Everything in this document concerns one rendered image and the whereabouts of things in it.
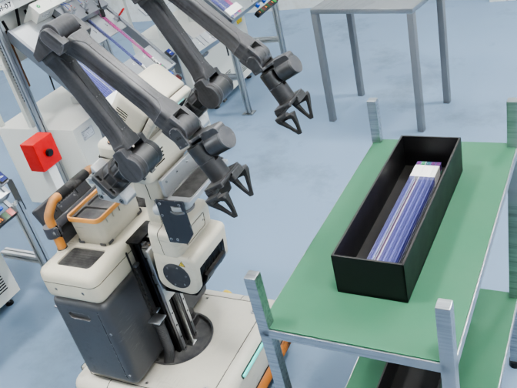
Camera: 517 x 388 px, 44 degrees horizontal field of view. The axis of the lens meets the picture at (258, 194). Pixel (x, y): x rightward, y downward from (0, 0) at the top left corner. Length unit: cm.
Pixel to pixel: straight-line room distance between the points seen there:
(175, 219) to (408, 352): 85
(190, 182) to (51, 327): 164
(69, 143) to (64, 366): 138
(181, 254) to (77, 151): 194
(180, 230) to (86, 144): 204
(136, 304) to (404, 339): 117
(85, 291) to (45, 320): 131
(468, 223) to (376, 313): 39
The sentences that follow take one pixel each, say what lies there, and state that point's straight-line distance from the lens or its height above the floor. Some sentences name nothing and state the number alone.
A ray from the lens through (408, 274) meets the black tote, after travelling 147.
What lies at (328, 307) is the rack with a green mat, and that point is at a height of 95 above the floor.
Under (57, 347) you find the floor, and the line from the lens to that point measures 327.
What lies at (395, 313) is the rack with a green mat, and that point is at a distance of 148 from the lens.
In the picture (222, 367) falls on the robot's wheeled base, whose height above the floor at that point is 28.
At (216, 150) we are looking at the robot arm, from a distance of 153.
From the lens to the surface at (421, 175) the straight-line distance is 184.
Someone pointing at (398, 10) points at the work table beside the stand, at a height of 79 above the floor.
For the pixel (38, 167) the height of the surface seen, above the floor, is 65.
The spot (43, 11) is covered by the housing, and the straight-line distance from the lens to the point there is 388.
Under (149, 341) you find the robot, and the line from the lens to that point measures 243.
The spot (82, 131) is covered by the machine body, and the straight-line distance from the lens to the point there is 389.
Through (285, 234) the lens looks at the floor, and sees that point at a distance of 343.
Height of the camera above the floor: 197
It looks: 31 degrees down
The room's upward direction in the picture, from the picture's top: 14 degrees counter-clockwise
